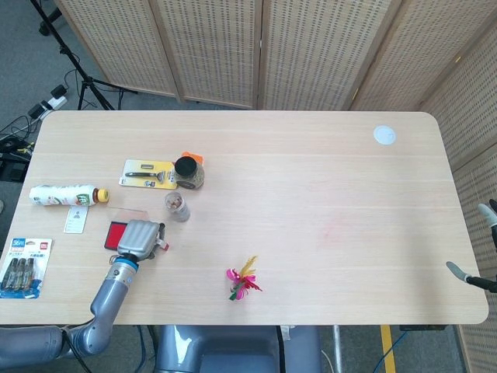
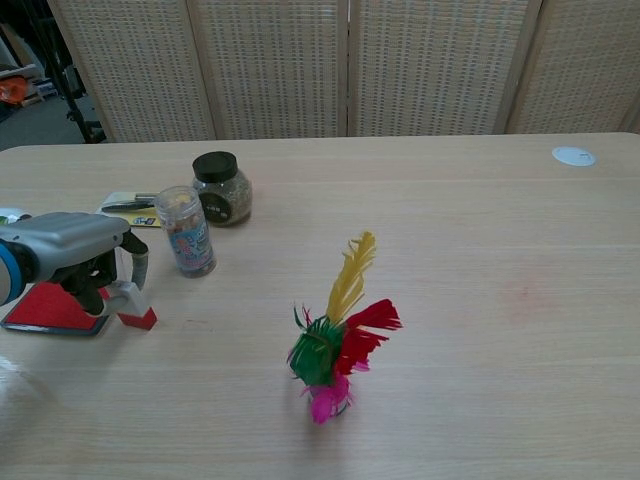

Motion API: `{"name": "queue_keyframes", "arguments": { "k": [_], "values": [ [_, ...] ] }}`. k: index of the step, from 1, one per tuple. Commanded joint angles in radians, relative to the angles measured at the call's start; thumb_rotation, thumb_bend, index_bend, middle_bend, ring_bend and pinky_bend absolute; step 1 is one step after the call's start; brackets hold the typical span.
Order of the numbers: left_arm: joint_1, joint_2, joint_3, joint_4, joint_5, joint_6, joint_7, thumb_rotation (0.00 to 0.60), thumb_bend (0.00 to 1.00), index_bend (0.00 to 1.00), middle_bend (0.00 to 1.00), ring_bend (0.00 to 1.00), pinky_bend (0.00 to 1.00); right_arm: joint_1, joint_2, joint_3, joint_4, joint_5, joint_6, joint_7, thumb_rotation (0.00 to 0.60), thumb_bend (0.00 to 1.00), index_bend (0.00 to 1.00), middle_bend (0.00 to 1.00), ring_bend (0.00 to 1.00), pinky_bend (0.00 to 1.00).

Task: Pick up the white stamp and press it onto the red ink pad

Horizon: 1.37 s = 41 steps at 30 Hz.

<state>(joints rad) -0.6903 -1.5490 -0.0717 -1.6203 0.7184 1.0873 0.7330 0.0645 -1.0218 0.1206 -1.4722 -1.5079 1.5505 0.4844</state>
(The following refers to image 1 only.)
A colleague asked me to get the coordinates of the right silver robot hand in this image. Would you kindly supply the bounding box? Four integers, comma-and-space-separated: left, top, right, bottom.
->
445, 200, 497, 295

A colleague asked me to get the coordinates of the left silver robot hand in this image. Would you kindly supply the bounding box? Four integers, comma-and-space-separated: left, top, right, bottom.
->
116, 219, 171, 262

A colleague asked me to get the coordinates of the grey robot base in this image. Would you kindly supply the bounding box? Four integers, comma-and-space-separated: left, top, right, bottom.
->
155, 324, 323, 373

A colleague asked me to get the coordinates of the red ink pad clear lid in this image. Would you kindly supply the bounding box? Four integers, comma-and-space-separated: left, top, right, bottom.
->
104, 207, 151, 252

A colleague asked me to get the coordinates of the tall clear plastic snack jar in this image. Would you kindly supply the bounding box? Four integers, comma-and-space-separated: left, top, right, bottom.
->
163, 191, 192, 223

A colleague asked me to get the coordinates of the razor on yellow blister card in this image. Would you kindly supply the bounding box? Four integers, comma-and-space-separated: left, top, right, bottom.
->
118, 159, 180, 190

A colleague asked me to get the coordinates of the white id card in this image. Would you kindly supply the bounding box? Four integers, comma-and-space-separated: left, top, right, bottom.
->
63, 206, 89, 235

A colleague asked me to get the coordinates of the glass jar with black lid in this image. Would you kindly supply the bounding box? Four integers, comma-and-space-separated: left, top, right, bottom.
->
172, 155, 206, 190

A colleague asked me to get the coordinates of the white drink bottle yellow cap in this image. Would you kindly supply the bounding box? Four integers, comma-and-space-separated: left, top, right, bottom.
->
29, 184, 111, 207

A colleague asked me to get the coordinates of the orange packet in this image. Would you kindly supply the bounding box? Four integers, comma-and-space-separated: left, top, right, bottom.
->
180, 151, 205, 166

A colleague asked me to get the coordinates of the colourful feather shuttlecock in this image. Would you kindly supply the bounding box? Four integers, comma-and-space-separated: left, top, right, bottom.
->
225, 255, 263, 302

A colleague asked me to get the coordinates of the white round table grommet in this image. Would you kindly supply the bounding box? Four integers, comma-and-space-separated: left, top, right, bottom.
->
373, 124, 398, 147

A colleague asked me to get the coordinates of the black box under table edge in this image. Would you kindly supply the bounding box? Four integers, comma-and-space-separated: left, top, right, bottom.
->
399, 324, 447, 332

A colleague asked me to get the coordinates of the black floor equipment box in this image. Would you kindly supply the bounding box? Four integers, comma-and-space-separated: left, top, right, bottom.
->
0, 153, 30, 182

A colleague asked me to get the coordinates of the white power strip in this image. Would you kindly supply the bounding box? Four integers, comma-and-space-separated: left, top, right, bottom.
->
38, 96, 68, 113

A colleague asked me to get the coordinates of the black tripod stand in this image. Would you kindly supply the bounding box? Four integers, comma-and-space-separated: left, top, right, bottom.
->
29, 0, 139, 112

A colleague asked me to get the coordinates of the silver table leg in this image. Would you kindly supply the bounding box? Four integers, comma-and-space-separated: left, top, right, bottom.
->
332, 325, 345, 373

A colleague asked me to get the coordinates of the wooden folding screen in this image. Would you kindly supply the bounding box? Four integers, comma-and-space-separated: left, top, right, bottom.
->
54, 0, 497, 373

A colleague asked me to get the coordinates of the blue cable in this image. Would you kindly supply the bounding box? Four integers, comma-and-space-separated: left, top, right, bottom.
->
382, 329, 408, 373

